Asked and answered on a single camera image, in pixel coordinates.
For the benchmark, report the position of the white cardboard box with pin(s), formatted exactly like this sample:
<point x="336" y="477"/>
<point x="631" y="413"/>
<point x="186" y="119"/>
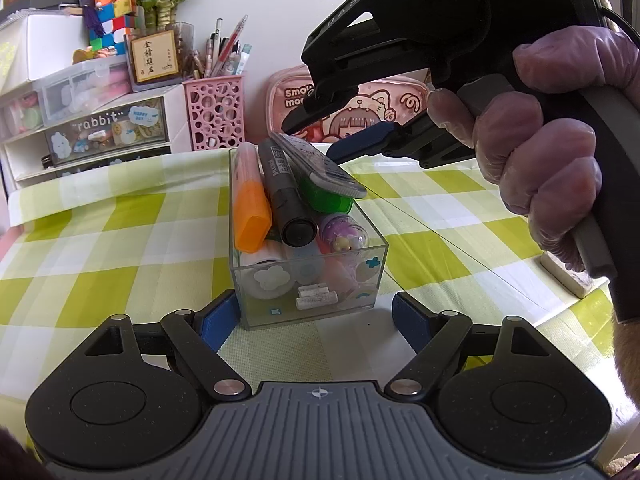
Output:
<point x="45" y="45"/>

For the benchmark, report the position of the bunch of pens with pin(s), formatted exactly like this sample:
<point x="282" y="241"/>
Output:
<point x="225" y="50"/>

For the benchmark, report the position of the small toy figure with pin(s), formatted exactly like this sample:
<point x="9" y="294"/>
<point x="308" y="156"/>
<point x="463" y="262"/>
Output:
<point x="95" y="55"/>

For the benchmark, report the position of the white desktop drawer organizer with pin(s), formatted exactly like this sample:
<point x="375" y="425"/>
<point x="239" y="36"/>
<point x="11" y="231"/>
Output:
<point x="175" y="120"/>

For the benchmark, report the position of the pink perforated pen holder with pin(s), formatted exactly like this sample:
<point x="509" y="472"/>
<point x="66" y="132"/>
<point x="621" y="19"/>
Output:
<point x="215" y="110"/>

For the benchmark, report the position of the pink highlighter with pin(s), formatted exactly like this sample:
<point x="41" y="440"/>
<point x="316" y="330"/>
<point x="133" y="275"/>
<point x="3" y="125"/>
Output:
<point x="337" y="272"/>

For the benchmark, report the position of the purple pen with ball charm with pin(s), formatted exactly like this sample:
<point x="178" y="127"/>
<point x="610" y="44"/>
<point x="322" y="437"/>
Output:
<point x="345" y="232"/>

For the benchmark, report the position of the green checked tablecloth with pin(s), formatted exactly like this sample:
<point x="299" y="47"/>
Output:
<point x="125" y="220"/>

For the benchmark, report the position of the black marker pen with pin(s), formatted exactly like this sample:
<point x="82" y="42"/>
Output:
<point x="285" y="195"/>

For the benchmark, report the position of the lucky bamboo in glass vase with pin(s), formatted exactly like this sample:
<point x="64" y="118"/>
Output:
<point x="165" y="10"/>

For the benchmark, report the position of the small white clip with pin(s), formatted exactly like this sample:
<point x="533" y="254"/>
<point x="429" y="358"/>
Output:
<point x="315" y="297"/>

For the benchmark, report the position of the framed calligraphy sign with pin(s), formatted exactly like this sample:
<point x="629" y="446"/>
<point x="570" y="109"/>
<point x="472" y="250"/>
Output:
<point x="152" y="57"/>

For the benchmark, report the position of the clear packet with yellow contents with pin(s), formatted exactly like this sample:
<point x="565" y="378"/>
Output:
<point x="6" y="57"/>

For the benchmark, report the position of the person's right hand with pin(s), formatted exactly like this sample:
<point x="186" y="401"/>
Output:
<point x="540" y="150"/>

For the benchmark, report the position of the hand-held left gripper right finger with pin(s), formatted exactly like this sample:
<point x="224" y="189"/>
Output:
<point x="415" y="320"/>

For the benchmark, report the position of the orange highlighter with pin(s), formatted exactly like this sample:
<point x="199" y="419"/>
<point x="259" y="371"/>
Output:
<point x="252" y="210"/>

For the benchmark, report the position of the pencil lead refill case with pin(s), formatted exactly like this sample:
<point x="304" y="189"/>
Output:
<point x="320" y="167"/>

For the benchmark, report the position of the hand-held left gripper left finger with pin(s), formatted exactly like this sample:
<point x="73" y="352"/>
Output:
<point x="220" y="320"/>

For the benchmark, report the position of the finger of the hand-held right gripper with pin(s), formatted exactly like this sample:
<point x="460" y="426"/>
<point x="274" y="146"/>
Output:
<point x="365" y="142"/>
<point x="320" y="105"/>

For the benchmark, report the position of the clear plastic storage box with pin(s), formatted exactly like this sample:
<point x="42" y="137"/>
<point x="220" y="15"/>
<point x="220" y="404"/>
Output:
<point x="75" y="90"/>

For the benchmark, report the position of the clear plastic organizer box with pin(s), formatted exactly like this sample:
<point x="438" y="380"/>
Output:
<point x="265" y="312"/>

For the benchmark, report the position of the grey white eraser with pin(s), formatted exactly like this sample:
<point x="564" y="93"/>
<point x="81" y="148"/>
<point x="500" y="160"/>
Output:
<point x="570" y="280"/>

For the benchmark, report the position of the person's right forearm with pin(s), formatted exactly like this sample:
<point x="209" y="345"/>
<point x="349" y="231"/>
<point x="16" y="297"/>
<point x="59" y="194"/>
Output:
<point x="630" y="360"/>

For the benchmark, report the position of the green highlighter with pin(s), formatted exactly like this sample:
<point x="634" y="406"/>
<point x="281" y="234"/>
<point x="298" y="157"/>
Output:
<point x="330" y="202"/>

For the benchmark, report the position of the pink cartoon pencil case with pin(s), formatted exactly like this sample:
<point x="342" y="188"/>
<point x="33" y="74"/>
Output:
<point x="290" y="100"/>

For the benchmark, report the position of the white glue stick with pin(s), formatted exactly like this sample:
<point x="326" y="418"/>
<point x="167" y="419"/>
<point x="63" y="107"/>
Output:
<point x="265" y="255"/>

